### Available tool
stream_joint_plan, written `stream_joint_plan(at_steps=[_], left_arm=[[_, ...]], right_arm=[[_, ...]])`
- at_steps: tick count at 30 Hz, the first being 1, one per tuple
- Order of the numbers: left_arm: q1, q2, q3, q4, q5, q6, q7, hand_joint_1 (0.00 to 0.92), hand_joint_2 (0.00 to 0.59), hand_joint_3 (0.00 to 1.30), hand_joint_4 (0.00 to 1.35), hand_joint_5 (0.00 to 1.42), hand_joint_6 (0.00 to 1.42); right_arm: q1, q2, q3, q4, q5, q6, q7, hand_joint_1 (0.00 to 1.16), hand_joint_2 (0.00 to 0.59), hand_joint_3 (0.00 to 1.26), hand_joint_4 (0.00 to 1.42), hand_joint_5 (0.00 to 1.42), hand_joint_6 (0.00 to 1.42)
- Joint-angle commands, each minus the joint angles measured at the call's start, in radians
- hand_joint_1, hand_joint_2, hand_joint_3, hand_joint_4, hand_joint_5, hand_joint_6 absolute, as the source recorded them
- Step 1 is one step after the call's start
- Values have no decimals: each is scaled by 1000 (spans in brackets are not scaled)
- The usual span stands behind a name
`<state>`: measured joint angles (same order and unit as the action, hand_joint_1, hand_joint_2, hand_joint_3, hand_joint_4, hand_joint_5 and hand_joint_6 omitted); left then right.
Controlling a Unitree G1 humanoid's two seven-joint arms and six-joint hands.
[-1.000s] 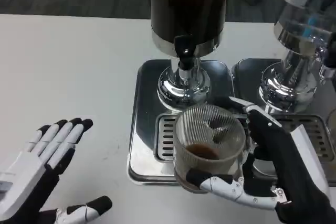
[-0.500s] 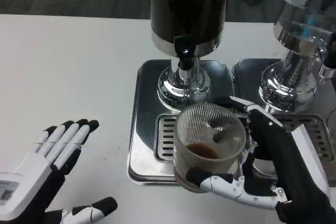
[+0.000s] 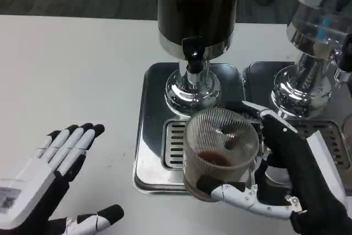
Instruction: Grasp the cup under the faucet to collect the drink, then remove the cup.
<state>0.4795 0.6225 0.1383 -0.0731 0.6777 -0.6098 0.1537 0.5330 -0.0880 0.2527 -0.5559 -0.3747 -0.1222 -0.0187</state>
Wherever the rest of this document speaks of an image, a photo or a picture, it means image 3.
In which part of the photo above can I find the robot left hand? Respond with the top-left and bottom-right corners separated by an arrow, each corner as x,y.
0,122 -> 125,235

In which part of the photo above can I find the dark liquid drink dispenser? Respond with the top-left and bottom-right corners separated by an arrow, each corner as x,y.
156,0 -> 243,117

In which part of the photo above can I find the black dispenser tap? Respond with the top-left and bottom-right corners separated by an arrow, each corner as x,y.
183,36 -> 211,86

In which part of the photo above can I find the clear tank drink dispenser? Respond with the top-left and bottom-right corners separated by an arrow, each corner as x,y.
271,0 -> 352,119

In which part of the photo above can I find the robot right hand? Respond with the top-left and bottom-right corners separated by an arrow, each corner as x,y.
196,100 -> 352,235

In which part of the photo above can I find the clear ribbed glass cup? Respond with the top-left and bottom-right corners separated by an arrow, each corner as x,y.
183,108 -> 261,203

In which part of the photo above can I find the steel drip tray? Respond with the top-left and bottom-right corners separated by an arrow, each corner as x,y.
241,61 -> 352,192
134,61 -> 265,196

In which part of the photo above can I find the slotted steel drip grid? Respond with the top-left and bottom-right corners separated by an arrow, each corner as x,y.
284,119 -> 346,177
162,118 -> 194,171

